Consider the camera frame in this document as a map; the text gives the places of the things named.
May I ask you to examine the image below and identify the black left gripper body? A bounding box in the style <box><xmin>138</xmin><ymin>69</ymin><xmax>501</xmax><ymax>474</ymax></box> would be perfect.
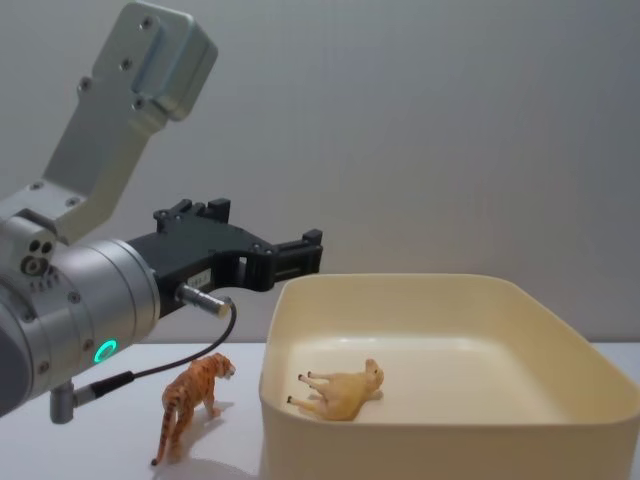
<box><xmin>126</xmin><ymin>216</ymin><xmax>276</xmax><ymax>307</ymax></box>

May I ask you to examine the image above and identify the orange striped toy tiger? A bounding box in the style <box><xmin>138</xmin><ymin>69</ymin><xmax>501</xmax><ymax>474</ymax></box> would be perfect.
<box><xmin>151</xmin><ymin>352</ymin><xmax>237</xmax><ymax>467</ymax></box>

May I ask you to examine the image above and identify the cream plastic tub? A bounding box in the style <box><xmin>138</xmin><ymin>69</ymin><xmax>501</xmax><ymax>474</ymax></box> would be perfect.
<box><xmin>258</xmin><ymin>272</ymin><xmax>640</xmax><ymax>480</ymax></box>

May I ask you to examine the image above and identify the pale tan toy animal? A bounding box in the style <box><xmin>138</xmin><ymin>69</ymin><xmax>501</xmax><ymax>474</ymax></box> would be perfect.
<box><xmin>286</xmin><ymin>357</ymin><xmax>385</xmax><ymax>422</ymax></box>

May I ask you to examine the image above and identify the thin dark gripper cable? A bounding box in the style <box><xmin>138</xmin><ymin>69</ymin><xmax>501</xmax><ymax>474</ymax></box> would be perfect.
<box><xmin>72</xmin><ymin>282</ymin><xmax>237</xmax><ymax>402</ymax></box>

